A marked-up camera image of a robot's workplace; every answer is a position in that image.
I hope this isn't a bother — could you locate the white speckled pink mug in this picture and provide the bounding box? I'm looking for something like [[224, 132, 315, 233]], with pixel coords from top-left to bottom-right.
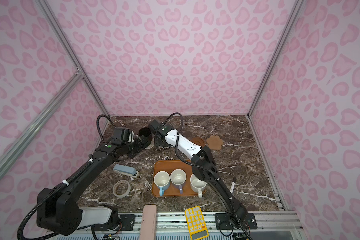
[[190, 174, 207, 198]]

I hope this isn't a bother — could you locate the cork paw shaped coaster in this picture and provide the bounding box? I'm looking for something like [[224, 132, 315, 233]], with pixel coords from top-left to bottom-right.
[[207, 135, 224, 151]]

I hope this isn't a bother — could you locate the white tape roll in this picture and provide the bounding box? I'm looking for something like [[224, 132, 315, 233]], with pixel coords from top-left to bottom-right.
[[112, 180, 131, 199]]

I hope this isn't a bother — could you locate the light blue mug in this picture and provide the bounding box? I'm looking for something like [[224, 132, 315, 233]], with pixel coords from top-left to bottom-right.
[[154, 171, 171, 197]]

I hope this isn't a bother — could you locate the yellow calculator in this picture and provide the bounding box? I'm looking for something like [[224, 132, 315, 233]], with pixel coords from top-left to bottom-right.
[[185, 206, 209, 240]]

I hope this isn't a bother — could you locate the pink rectangular case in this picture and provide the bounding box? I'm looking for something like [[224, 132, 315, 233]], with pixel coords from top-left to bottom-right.
[[139, 205, 157, 240]]

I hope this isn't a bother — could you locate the black mug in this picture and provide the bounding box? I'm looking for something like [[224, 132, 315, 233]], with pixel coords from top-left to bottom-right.
[[138, 127, 153, 143]]

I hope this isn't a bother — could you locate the purple mug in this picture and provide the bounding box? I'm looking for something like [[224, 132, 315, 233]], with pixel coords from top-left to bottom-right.
[[170, 169, 187, 194]]

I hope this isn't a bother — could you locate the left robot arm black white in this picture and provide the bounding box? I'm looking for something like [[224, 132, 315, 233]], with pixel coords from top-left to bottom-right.
[[36, 137, 151, 236]]

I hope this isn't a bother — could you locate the white multicolour zigzag woven coaster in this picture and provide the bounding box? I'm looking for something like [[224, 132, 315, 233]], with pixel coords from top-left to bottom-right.
[[145, 140, 155, 150]]

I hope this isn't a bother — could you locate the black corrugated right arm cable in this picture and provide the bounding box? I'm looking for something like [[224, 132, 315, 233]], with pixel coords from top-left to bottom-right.
[[163, 112, 253, 240]]

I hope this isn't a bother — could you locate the round brown wooden coaster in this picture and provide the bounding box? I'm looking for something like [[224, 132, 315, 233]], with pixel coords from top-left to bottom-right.
[[191, 137, 206, 147]]

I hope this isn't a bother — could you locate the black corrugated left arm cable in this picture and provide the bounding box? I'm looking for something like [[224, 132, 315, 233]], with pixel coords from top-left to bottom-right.
[[16, 114, 118, 240]]

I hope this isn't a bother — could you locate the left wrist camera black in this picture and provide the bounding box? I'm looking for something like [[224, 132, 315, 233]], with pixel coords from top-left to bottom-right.
[[111, 127, 134, 145]]

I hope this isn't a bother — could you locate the light blue stapler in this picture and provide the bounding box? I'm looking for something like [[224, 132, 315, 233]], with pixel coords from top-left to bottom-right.
[[113, 164, 139, 179]]

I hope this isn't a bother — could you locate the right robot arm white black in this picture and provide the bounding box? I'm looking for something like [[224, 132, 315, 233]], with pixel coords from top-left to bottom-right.
[[148, 120, 248, 229]]

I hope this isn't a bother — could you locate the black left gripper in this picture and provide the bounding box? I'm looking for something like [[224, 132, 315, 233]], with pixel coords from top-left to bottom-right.
[[122, 134, 152, 159]]

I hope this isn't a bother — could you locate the orange brown serving tray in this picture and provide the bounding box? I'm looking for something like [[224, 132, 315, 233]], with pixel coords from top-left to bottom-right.
[[152, 160, 207, 198]]

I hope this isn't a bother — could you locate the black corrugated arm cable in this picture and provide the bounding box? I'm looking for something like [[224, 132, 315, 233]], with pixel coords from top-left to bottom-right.
[[163, 112, 253, 240], [16, 114, 118, 240]]

